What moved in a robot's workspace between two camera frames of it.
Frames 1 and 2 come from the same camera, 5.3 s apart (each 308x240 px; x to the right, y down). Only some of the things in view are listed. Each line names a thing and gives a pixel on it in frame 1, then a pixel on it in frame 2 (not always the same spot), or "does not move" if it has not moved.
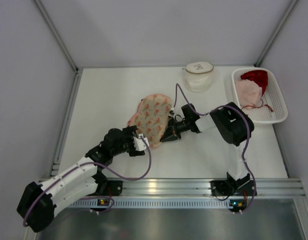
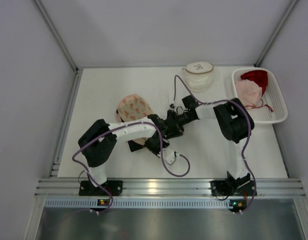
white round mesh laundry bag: (198, 76) does not move
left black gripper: (131, 139) to (140, 144)
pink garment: (249, 93) does not move
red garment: (260, 77) does not move
